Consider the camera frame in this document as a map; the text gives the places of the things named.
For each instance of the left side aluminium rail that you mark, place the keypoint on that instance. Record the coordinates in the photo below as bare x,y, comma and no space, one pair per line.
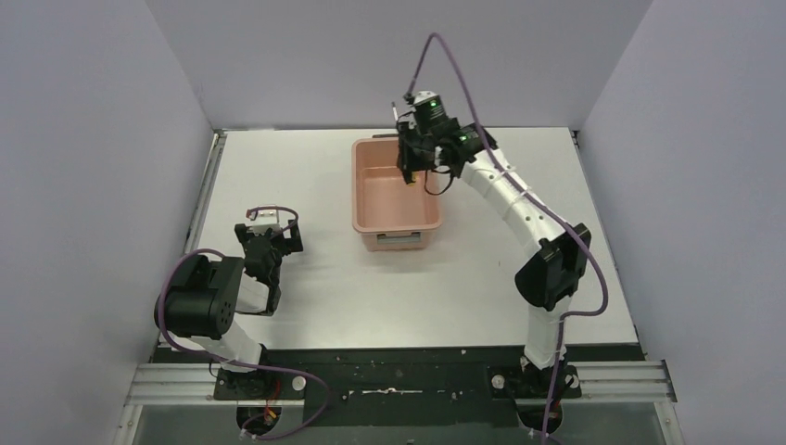
205,191

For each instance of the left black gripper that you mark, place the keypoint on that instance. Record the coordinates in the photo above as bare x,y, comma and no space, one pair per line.
264,255

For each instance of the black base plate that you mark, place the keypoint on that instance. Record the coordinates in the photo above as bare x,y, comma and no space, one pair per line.
514,410

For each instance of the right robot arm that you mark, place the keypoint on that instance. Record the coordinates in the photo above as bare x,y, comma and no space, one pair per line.
555,257

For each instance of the black yellow screwdriver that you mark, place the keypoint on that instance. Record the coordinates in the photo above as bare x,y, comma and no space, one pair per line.
408,138

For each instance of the aluminium front rail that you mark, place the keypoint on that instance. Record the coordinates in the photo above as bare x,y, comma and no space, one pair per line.
172,384

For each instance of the pink plastic bin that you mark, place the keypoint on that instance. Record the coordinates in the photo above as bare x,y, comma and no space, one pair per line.
387,213

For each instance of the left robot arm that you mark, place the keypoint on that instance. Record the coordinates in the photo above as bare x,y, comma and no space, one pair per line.
204,297

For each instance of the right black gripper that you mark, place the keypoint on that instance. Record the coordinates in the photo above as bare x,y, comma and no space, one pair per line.
412,156

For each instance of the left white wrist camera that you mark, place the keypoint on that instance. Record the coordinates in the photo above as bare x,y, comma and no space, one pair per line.
263,220

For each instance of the aluminium rail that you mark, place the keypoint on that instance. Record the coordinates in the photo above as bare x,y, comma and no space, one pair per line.
172,384
205,191

